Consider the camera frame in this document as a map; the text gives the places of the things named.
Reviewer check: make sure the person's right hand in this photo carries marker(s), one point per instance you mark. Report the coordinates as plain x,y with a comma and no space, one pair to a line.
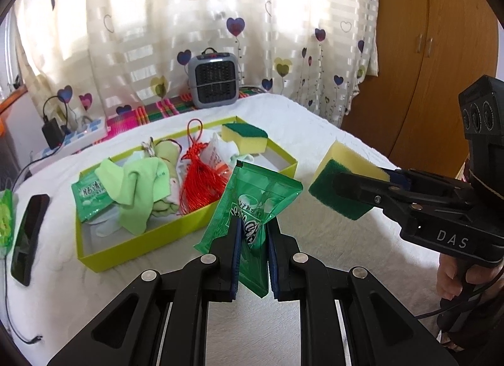
449,275

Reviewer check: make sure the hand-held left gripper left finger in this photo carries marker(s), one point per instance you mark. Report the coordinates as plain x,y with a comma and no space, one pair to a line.
235,255

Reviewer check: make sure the wooden wardrobe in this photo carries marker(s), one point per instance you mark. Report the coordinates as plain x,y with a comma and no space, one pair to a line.
425,74

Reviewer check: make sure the black charger adapter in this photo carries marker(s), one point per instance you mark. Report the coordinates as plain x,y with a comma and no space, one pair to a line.
53,133

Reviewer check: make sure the heart print curtain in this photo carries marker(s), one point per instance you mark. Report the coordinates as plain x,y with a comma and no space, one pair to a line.
138,15

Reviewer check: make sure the small grey space heater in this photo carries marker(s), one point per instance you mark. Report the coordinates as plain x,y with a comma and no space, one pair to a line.
212,78

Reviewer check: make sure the lime green shallow box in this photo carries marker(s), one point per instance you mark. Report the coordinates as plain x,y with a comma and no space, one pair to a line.
138,248

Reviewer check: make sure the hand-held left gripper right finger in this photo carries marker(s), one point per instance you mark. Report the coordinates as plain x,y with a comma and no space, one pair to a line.
272,267

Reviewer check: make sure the yellow green scouring sponge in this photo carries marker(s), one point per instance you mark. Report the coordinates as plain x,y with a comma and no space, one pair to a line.
244,139
334,189

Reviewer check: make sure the red tassel knot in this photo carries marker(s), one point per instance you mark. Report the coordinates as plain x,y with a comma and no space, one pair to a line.
197,181

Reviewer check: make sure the clear orange print packet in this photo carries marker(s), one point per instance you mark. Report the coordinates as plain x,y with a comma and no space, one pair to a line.
216,153

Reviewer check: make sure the colourful plaid cloth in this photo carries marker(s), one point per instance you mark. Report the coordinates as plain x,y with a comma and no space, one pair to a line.
157,108

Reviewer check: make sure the white blue power strip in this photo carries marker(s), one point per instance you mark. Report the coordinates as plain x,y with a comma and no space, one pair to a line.
84,129

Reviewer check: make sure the black smartphone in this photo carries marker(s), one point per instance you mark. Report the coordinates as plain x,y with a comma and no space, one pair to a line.
27,240

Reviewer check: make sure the green wet wipe packet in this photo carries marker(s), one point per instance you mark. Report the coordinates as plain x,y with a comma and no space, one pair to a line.
88,194
252,200

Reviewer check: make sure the light green cloth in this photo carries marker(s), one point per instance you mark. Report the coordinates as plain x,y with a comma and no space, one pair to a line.
134,192

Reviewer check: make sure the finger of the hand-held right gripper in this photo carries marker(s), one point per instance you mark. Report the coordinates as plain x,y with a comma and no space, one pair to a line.
366,191
401,181

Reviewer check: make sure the crumpled green plastic bag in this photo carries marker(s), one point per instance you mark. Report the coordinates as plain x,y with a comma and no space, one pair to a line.
6,220

